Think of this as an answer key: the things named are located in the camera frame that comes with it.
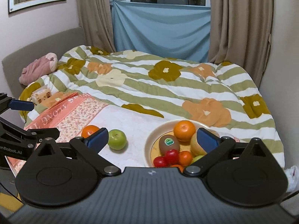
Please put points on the large yellow red apple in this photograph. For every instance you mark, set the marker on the large yellow red apple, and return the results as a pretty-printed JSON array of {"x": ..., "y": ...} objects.
[{"x": 204, "y": 141}]

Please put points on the white plastic bag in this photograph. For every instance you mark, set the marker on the white plastic bag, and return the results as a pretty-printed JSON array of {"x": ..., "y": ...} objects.
[{"x": 292, "y": 177}]

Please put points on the large orange on cloth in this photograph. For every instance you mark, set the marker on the large orange on cloth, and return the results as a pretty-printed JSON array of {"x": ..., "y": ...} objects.
[{"x": 89, "y": 130}]

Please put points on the pink plush toy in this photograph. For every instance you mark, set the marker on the pink plush toy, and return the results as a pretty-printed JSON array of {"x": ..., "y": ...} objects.
[{"x": 38, "y": 68}]

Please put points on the small green apple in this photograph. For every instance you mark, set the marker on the small green apple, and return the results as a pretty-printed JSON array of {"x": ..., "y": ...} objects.
[{"x": 117, "y": 139}]

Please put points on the left beige curtain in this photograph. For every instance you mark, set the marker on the left beige curtain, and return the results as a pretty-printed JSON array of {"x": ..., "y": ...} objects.
[{"x": 95, "y": 18}]

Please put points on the right beige curtain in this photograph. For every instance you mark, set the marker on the right beige curtain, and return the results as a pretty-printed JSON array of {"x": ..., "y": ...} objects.
[{"x": 240, "y": 33}]

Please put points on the cream duck print plate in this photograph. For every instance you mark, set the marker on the cream duck print plate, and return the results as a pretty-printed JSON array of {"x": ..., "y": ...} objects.
[{"x": 151, "y": 148}]

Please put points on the beige curtain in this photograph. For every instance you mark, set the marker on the beige curtain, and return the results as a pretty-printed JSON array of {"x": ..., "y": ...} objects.
[
  {"x": 95, "y": 18},
  {"x": 240, "y": 33}
]

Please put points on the orange on plate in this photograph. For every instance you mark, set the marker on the orange on plate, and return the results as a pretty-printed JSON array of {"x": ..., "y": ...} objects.
[{"x": 184, "y": 130}]

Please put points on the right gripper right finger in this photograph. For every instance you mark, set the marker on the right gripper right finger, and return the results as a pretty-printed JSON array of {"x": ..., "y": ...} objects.
[{"x": 215, "y": 149}]

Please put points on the pink floral cloth mat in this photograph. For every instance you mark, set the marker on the pink floral cloth mat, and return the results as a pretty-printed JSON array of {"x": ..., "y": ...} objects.
[{"x": 82, "y": 115}]

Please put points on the large green apple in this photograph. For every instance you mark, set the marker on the large green apple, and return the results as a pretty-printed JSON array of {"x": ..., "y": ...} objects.
[{"x": 196, "y": 158}]

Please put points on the small patterned tissue pack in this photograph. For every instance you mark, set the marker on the small patterned tissue pack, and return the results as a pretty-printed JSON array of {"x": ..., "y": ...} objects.
[{"x": 40, "y": 94}]

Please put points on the blue hanging cloth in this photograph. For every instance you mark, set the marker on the blue hanging cloth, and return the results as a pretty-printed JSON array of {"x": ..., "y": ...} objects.
[{"x": 173, "y": 31}]

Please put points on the small mandarin orange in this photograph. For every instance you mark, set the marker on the small mandarin orange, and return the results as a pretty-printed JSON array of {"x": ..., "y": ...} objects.
[
  {"x": 181, "y": 168},
  {"x": 185, "y": 158}
]

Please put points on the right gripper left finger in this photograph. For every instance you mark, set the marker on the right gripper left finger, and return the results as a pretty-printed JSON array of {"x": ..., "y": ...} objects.
[{"x": 88, "y": 149}]

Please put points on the green striped floral duvet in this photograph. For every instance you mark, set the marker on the green striped floral duvet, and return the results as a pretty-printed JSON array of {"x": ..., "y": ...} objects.
[{"x": 221, "y": 96}]

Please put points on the grey bed headboard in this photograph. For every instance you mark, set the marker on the grey bed headboard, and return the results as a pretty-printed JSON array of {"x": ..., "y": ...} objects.
[{"x": 58, "y": 43}]

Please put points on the brown kiwi with sticker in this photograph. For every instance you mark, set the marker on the brown kiwi with sticker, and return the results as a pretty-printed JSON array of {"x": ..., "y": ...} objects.
[{"x": 168, "y": 142}]

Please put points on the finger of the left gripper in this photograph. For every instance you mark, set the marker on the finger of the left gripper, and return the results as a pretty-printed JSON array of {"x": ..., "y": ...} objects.
[
  {"x": 13, "y": 133},
  {"x": 7, "y": 102}
]

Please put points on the red cherry tomato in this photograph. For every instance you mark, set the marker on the red cherry tomato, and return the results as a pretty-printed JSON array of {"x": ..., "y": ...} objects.
[
  {"x": 160, "y": 162},
  {"x": 172, "y": 157}
]

